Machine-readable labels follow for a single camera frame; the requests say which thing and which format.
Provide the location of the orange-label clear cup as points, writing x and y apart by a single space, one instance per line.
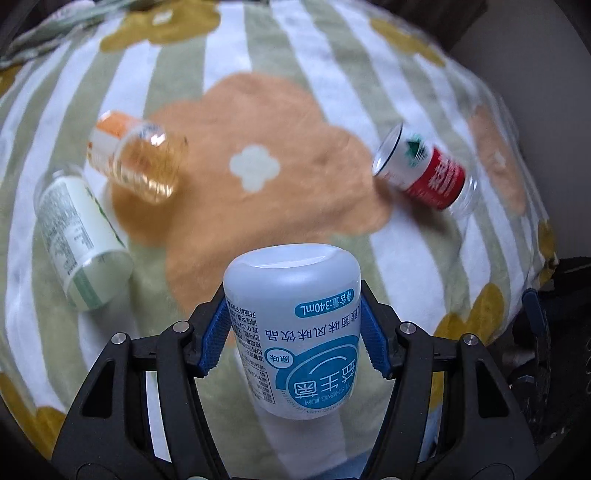
137 154

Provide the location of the white blue-label cup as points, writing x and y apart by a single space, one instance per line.
296 314

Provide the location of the red-label clear cup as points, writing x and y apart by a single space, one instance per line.
414 165

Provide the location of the green-label white cup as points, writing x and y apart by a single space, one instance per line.
88 256

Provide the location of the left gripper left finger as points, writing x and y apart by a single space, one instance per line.
138 415

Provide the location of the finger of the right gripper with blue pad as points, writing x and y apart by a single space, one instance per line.
537 318

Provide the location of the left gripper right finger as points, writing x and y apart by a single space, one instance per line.
482 434

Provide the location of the flower striped blanket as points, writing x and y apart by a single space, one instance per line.
284 105

